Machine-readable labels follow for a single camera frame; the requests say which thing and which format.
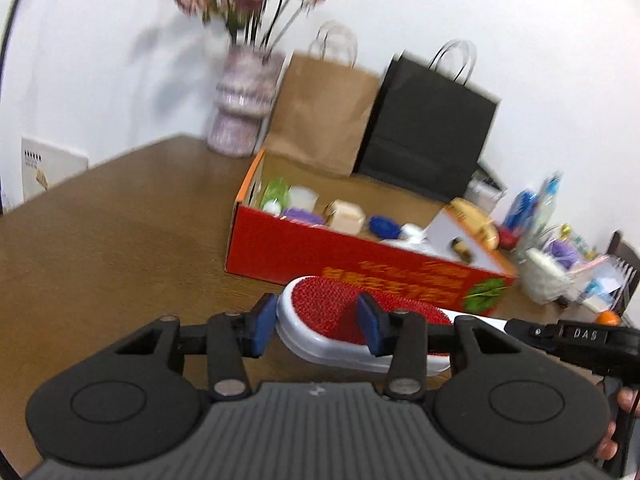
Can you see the white red lint brush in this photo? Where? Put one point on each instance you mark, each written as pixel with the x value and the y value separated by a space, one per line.
pixel 325 300

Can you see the white small ball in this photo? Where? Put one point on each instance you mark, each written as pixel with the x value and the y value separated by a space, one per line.
pixel 272 207

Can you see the blue drink can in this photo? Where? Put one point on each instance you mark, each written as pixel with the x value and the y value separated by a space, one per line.
pixel 520 208

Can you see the dark wooden chair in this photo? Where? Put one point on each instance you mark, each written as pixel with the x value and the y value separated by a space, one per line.
pixel 625 252

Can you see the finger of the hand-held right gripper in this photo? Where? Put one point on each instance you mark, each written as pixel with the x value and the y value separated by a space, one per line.
pixel 530 332

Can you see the white round item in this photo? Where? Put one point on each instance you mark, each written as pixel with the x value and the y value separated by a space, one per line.
pixel 412 232

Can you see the person's right hand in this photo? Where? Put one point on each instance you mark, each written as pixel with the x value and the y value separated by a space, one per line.
pixel 629 402

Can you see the mottled pink white vase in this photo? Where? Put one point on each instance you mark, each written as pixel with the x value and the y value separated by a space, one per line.
pixel 245 100

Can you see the clear plastic bottle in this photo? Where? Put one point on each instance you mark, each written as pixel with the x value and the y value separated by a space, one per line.
pixel 547 205

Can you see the white textured bowl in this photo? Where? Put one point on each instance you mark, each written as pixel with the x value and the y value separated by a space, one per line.
pixel 544 276

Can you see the pale yellow small box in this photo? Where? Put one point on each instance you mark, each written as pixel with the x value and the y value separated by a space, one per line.
pixel 345 216

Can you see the brown paper bag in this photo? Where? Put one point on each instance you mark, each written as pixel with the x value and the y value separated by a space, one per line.
pixel 325 115

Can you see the purple small item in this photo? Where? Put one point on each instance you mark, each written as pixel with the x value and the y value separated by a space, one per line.
pixel 302 216

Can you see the green round item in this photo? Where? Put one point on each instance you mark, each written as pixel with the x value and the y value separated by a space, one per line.
pixel 276 192

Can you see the clear food container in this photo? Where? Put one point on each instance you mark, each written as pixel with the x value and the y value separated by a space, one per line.
pixel 482 185

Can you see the orange fruit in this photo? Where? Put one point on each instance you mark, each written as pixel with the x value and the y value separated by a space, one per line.
pixel 608 318

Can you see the red cardboard box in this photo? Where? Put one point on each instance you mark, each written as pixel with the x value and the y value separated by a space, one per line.
pixel 300 255

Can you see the white tissue pack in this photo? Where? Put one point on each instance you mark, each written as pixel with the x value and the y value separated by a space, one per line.
pixel 303 197

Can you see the red small item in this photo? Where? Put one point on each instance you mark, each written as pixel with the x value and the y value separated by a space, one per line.
pixel 507 238

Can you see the white desk calendar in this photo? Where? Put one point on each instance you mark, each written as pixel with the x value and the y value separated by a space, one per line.
pixel 50 165

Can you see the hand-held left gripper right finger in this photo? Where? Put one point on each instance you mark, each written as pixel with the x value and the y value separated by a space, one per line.
pixel 372 327

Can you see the black paper bag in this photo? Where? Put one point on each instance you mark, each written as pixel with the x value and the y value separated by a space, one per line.
pixel 430 135

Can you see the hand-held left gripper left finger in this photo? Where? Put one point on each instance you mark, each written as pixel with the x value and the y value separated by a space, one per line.
pixel 262 327

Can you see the light blue packet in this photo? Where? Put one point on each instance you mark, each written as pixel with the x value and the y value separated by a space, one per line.
pixel 602 285

